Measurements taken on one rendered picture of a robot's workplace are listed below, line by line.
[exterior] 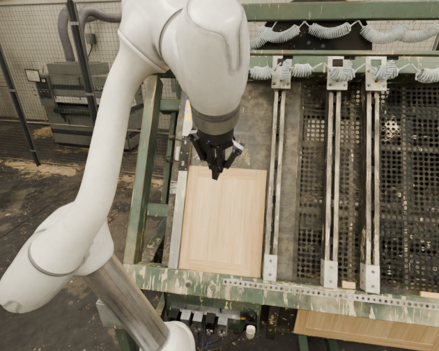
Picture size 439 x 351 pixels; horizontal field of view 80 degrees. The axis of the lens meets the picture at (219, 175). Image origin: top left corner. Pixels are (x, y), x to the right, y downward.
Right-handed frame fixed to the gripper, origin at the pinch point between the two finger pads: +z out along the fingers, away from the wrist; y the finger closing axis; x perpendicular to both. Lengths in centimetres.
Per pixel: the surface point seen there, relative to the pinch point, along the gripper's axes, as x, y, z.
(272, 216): -21, -23, 71
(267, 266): 3, -28, 76
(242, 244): -4, -13, 80
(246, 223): -14, -11, 76
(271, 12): -139, 17, 39
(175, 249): 11, 20, 82
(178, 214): -6, 25, 76
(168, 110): -61, 56, 64
